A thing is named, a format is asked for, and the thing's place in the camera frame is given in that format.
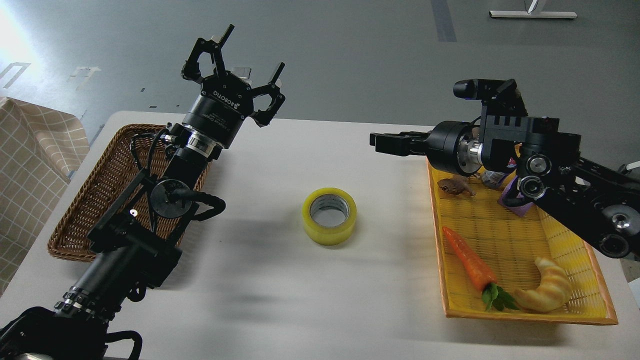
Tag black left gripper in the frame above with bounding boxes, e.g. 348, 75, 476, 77
181, 24, 287, 150

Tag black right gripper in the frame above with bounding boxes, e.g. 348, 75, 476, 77
370, 121, 481, 176

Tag yellow tape roll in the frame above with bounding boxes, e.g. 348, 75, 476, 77
301, 187, 358, 246

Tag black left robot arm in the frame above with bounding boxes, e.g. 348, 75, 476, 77
1, 25, 285, 360

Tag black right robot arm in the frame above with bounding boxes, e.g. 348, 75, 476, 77
369, 79, 640, 259

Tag brown toy animal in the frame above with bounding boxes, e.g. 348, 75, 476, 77
436, 173, 481, 197

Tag small dark jar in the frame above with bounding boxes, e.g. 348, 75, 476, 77
480, 170, 515, 190

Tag brown wicker basket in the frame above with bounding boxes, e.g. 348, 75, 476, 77
48, 124, 213, 262

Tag yellow plastic basket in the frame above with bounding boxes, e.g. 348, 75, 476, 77
427, 164, 618, 326

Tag orange toy carrot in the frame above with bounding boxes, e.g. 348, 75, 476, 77
442, 227, 498, 292

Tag white metal stand base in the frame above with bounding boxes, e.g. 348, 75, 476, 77
488, 0, 578, 20

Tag beige checkered cloth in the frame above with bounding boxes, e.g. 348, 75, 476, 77
0, 96, 90, 292

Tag toy croissant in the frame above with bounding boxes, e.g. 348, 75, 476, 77
512, 257, 572, 313

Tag white caster foot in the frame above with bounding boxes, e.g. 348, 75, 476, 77
617, 161, 640, 175

